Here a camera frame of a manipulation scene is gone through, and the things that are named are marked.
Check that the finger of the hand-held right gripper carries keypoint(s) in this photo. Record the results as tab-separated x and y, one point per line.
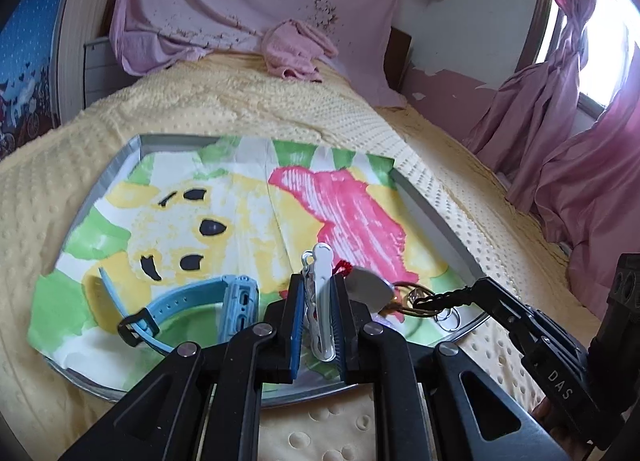
500	296
515	336

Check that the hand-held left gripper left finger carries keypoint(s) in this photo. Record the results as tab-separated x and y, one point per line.
297	331

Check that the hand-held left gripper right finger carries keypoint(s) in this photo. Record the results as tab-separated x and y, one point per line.
337	326

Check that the white hair claw clip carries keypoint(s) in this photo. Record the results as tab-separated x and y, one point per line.
320	301

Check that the brown bangle with green bead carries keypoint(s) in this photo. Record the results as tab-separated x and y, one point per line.
407	310

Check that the grey shallow tray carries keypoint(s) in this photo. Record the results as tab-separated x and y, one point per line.
440	221

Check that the blue wrist watch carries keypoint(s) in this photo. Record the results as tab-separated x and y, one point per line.
200	296

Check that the person's right hand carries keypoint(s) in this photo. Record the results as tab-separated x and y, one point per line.
547	416

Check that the colourful painted paper sheet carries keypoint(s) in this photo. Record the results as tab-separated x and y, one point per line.
225	221

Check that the pale pink curtain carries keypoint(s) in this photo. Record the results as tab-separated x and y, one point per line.
540	101

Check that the brown wooden headboard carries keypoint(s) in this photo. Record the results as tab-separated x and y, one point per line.
397	58

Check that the window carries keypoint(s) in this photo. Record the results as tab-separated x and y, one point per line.
600	56

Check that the pink towel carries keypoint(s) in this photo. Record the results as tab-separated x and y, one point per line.
300	51

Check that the grey drawer cabinet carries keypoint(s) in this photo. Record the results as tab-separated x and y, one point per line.
100	71

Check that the blue printed wardrobe cloth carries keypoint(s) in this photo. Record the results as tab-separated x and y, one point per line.
30	56

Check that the wooden wardrobe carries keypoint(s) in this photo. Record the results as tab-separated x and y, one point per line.
85	6

